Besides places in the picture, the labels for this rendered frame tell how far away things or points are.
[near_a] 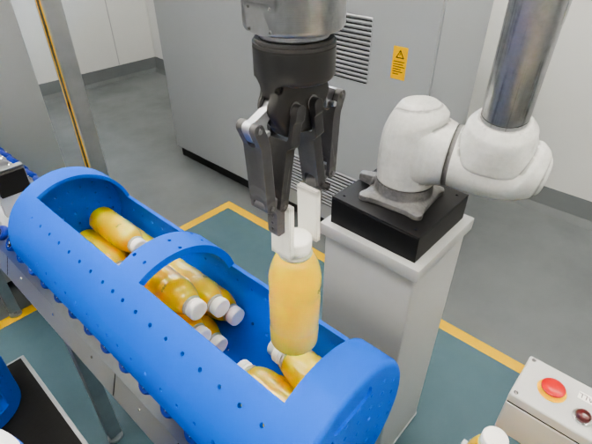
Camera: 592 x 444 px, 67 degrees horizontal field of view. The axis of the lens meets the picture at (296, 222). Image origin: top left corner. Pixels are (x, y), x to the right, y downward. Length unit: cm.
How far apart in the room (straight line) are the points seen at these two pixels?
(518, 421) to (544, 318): 183
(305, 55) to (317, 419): 43
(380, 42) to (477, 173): 127
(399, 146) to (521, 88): 30
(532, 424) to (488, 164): 53
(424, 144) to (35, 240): 88
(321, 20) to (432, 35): 175
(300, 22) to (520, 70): 67
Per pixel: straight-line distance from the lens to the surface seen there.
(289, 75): 40
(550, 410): 86
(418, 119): 111
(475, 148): 108
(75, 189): 123
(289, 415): 62
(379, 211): 120
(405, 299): 125
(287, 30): 38
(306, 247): 51
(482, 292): 270
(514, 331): 255
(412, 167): 114
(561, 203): 355
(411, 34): 217
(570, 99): 333
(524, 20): 95
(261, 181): 43
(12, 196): 167
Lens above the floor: 175
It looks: 35 degrees down
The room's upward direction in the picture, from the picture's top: straight up
